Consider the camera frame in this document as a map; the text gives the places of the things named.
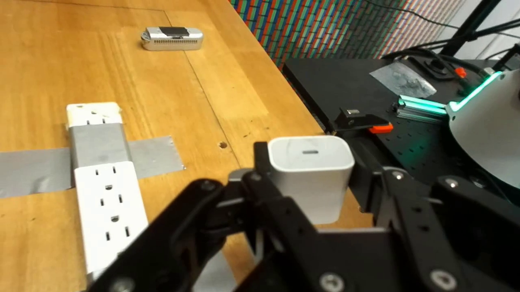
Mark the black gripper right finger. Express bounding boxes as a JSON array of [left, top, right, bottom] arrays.
[[348, 156, 520, 292]]

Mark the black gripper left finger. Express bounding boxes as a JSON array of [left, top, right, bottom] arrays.
[[87, 141, 348, 292]]

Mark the white charger head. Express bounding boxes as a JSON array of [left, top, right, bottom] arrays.
[[267, 135, 358, 227]]

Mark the white power strip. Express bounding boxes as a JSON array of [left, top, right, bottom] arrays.
[[65, 101, 152, 284]]

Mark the silver metal plate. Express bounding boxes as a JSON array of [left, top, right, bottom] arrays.
[[369, 60, 439, 101]]

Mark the silver metal device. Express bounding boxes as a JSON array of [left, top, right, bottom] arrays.
[[139, 24, 207, 54]]

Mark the black stand with boom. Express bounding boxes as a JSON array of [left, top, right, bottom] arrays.
[[439, 0, 520, 58]]

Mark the colourful patterned panel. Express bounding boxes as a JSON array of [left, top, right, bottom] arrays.
[[230, 0, 475, 70]]

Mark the black clamp orange handle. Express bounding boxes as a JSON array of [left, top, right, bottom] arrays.
[[332, 107, 397, 138]]

